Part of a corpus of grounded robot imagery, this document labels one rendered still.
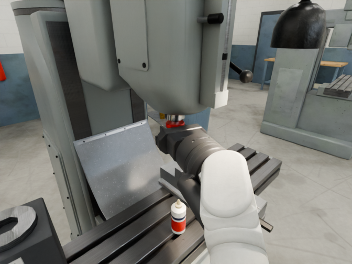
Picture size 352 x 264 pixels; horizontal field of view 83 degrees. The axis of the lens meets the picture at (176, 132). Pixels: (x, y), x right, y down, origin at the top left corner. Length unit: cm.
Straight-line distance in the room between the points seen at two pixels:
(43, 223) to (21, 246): 5
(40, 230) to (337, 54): 687
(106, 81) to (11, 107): 422
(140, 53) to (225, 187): 26
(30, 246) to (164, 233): 32
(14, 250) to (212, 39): 47
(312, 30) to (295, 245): 178
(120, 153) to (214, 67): 58
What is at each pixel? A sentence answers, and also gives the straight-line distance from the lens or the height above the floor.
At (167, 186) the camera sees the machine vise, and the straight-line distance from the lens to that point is 73.
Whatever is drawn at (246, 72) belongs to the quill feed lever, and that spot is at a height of 139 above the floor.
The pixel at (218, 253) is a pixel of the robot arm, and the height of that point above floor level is 125.
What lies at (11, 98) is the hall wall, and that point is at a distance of 464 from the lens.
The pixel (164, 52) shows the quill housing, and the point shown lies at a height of 144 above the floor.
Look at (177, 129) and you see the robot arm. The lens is 45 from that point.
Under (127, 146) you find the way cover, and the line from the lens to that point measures 85.
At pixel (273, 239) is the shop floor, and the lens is 196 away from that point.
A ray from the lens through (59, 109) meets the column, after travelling 77.
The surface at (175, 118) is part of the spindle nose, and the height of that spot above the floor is 129.
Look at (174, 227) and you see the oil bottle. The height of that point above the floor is 99.
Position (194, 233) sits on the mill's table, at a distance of 62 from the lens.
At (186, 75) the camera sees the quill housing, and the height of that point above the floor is 140.
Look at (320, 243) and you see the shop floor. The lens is 211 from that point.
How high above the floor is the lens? 146
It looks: 26 degrees down
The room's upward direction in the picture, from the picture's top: straight up
